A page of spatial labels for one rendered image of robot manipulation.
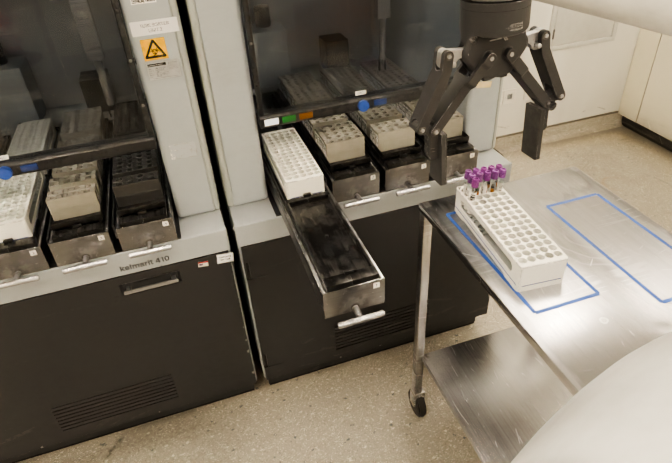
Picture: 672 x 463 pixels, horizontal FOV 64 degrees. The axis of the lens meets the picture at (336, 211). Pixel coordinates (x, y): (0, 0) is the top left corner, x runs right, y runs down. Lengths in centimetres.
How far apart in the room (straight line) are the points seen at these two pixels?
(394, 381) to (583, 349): 103
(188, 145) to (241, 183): 18
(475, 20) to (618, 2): 27
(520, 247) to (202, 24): 84
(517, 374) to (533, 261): 63
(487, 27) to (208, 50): 82
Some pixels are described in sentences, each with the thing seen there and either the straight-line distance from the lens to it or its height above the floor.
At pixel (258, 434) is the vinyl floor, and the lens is 187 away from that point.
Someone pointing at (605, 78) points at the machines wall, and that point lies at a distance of 357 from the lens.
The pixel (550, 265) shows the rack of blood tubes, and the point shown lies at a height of 87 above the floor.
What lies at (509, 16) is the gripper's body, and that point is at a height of 139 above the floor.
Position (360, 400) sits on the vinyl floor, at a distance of 191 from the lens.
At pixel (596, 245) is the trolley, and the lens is 126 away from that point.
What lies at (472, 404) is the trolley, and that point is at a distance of 158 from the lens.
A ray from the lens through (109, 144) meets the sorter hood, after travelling 137.
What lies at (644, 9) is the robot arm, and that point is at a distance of 37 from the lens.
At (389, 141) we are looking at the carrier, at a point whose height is 85.
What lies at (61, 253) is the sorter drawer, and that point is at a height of 77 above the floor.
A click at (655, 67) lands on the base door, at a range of 354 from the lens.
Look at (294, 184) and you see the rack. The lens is 133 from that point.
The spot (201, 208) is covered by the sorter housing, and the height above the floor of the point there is 76.
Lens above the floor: 155
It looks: 35 degrees down
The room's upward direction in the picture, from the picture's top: 4 degrees counter-clockwise
